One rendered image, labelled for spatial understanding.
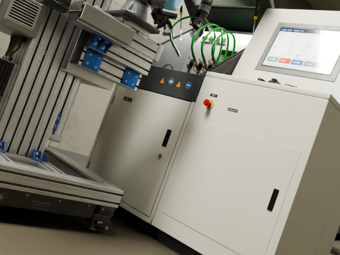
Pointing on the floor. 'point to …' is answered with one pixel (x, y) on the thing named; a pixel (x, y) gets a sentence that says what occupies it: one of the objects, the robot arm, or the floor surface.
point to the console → (255, 160)
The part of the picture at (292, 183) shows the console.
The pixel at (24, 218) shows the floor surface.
